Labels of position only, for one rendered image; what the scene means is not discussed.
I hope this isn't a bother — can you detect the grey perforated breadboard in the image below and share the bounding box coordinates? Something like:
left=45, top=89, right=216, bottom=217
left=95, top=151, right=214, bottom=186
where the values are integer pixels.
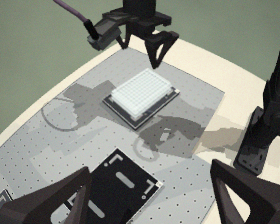
left=0, top=47, right=225, bottom=224

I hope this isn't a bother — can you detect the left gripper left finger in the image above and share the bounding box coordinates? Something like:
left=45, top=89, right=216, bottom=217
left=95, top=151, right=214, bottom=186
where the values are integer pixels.
left=0, top=166, right=92, bottom=224

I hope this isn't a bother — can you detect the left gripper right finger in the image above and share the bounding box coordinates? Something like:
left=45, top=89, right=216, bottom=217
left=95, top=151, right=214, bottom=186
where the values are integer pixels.
left=210, top=159, right=280, bottom=224

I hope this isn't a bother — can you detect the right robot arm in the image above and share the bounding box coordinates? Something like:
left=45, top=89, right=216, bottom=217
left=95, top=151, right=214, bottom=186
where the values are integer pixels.
left=87, top=25, right=280, bottom=176

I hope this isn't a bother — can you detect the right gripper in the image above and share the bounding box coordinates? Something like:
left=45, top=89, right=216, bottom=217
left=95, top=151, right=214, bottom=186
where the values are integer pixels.
left=94, top=0, right=179, bottom=69

